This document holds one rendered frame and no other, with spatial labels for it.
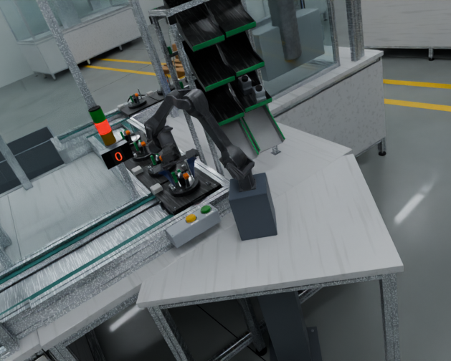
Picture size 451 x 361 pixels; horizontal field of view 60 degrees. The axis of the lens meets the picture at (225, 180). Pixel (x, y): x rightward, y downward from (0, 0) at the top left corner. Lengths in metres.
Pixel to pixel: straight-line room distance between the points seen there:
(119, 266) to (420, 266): 1.70
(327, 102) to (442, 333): 1.53
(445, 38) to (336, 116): 2.48
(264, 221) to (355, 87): 1.72
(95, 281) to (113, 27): 9.59
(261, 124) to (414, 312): 1.25
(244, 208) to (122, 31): 9.74
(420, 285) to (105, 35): 9.52
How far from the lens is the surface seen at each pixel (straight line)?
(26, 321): 1.61
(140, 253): 1.56
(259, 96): 1.70
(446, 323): 2.30
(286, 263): 1.38
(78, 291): 1.56
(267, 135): 1.80
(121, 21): 10.93
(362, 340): 2.21
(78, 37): 10.46
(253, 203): 1.39
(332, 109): 2.84
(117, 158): 1.67
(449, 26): 5.08
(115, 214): 1.79
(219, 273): 1.42
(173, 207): 1.63
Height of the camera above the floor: 1.85
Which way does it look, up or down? 32 degrees down
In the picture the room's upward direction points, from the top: 18 degrees counter-clockwise
